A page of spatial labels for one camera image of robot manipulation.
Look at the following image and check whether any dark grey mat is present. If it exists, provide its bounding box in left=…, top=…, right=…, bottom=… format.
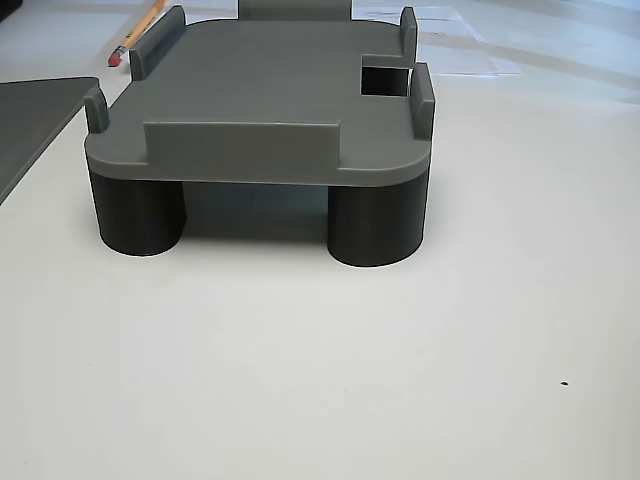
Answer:
left=0, top=76, right=101, bottom=205

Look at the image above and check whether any grey holder with black legs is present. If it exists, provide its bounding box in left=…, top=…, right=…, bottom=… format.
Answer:
left=82, top=0, right=437, bottom=269

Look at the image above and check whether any white paper sheet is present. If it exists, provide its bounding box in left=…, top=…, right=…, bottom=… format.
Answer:
left=351, top=5, right=484, bottom=41

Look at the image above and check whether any yellow pencil with pink eraser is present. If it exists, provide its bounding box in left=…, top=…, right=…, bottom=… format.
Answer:
left=107, top=0, right=166, bottom=68

